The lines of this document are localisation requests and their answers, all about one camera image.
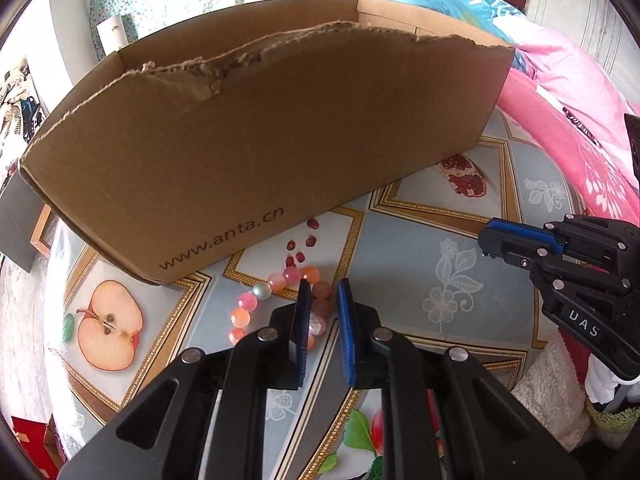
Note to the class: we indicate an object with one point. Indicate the white gloved right hand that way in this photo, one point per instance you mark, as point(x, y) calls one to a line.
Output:
point(601, 383)

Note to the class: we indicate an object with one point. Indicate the brown cardboard box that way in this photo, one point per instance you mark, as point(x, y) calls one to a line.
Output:
point(218, 132)

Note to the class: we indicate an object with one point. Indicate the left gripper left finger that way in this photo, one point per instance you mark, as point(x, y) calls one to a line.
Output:
point(204, 415)

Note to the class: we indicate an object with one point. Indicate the white fluffy towel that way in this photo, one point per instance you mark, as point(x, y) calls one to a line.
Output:
point(550, 391)

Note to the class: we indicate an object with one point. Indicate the fruit print tablecloth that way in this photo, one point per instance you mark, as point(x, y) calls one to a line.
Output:
point(409, 250)

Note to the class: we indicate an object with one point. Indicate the grey cabinet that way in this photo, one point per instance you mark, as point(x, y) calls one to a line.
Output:
point(20, 209)

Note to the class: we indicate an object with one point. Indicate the blue floral pillow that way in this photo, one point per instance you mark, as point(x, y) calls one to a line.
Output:
point(445, 5)

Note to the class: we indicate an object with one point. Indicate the green towel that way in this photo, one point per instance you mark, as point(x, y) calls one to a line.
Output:
point(623, 421)

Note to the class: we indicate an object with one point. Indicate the pink blanket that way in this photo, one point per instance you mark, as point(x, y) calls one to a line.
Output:
point(574, 112)

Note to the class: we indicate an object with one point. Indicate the red gift bag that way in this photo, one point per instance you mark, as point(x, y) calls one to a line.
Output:
point(38, 441)

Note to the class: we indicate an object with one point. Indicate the small wooden stool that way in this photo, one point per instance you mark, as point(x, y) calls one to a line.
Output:
point(43, 232)

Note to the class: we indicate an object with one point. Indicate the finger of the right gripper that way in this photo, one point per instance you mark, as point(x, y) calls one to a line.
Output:
point(542, 236)
point(511, 249)

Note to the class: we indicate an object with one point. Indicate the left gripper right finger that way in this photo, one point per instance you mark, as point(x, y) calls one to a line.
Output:
point(444, 414)

